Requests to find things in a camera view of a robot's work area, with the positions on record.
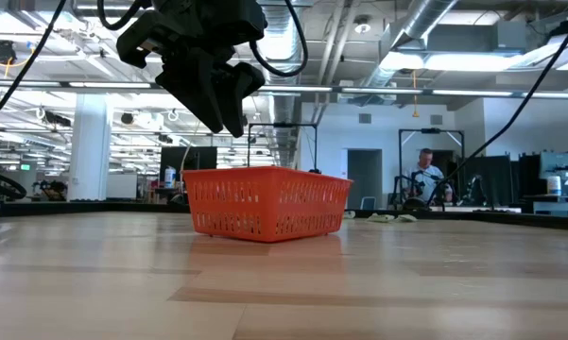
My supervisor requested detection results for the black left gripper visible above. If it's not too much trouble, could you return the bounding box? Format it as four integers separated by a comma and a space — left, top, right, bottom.
150, 0, 268, 139

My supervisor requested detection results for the orange slotted plastic basket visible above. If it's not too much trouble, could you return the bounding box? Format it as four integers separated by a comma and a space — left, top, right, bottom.
182, 165, 354, 245

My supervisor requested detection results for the black computer monitor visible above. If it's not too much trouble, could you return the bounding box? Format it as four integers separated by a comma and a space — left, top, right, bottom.
159, 145, 218, 183

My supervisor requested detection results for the white building pillar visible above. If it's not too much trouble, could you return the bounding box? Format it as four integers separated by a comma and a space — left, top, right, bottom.
67, 93, 114, 202

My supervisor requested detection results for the yellow hanging pendant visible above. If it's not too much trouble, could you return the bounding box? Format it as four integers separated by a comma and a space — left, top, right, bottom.
411, 69, 421, 119

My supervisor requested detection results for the black yellow ceiling reel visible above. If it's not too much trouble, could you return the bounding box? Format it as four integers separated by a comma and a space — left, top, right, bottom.
0, 39, 19, 66

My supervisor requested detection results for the person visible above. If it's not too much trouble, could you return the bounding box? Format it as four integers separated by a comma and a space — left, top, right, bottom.
403, 147, 455, 205

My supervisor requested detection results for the silver ribbed ventilation duct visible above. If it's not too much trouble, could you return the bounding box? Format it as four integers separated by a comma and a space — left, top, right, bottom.
252, 0, 308, 169

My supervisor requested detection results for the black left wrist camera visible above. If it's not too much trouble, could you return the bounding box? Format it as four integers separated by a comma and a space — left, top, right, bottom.
115, 9, 171, 70

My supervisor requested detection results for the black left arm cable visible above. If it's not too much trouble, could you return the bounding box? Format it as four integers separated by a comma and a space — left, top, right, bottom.
0, 0, 68, 129

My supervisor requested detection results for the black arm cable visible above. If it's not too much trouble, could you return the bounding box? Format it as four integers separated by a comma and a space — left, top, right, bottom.
427, 4, 568, 209
0, 0, 68, 129

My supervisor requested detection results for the black metal gantry frame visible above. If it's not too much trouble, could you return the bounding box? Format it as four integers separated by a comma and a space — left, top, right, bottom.
398, 127, 466, 190

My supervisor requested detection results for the silver smooth ventilation duct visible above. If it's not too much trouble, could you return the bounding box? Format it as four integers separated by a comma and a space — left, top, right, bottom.
358, 0, 459, 89

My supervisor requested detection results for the black curved cable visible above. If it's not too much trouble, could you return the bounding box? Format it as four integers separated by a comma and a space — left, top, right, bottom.
0, 168, 28, 201

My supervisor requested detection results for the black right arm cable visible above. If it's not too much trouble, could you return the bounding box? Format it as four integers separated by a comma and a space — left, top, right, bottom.
427, 4, 568, 209

